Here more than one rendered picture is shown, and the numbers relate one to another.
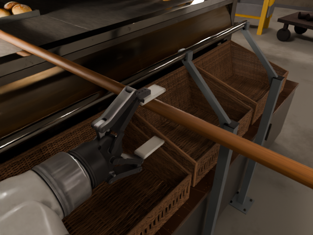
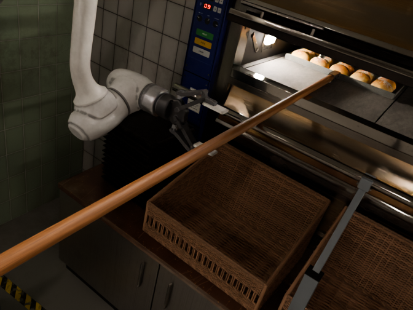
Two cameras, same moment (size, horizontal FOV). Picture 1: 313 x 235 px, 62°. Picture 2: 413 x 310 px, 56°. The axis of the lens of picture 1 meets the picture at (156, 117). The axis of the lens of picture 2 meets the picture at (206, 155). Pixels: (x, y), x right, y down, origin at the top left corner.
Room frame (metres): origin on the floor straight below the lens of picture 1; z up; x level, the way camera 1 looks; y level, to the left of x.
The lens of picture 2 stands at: (0.24, -0.95, 1.69)
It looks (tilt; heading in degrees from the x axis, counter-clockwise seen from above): 31 degrees down; 78
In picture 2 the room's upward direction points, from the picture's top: 14 degrees clockwise
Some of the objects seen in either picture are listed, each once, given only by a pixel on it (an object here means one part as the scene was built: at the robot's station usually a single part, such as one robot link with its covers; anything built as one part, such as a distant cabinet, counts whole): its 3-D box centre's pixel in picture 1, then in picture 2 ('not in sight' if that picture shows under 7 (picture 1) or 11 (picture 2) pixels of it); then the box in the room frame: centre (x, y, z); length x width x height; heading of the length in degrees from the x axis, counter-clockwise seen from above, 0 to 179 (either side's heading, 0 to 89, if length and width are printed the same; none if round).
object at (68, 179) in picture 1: (63, 182); (155, 100); (0.27, 0.15, 1.19); 0.09 x 0.06 x 0.09; 50
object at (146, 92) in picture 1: (139, 91); (209, 97); (0.41, 0.03, 1.28); 0.05 x 0.01 x 0.03; 140
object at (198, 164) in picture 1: (188, 116); (384, 304); (1.12, -0.17, 0.72); 0.56 x 0.49 x 0.28; 139
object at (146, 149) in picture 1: (149, 147); (205, 148); (0.43, 0.02, 1.12); 0.07 x 0.03 x 0.01; 140
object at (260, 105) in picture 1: (239, 77); not in sight; (1.58, -0.56, 0.72); 0.56 x 0.49 x 0.28; 140
